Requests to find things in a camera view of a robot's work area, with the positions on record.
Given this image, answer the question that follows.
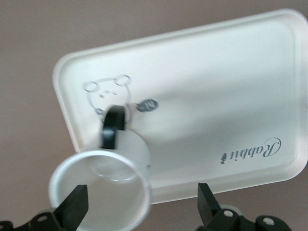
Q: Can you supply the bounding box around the white cup with black handle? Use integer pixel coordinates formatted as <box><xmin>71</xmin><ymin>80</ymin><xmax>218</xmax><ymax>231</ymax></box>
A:
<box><xmin>49</xmin><ymin>105</ymin><xmax>152</xmax><ymax>229</ymax></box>

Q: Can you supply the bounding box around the cream plastic rabbit tray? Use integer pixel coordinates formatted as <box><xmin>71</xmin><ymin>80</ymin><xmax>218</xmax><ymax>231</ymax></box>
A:
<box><xmin>52</xmin><ymin>9</ymin><xmax>308</xmax><ymax>205</ymax></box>

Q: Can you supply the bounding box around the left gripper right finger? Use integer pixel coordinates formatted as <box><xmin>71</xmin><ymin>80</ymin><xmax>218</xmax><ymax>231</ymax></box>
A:
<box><xmin>197</xmin><ymin>182</ymin><xmax>244</xmax><ymax>231</ymax></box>

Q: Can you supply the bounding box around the brown table cover sheet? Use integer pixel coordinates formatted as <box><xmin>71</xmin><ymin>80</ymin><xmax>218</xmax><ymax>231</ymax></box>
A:
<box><xmin>0</xmin><ymin>0</ymin><xmax>308</xmax><ymax>231</ymax></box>

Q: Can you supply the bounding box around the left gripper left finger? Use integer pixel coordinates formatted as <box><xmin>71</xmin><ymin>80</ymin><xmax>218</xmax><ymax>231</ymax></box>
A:
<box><xmin>28</xmin><ymin>183</ymin><xmax>90</xmax><ymax>231</ymax></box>

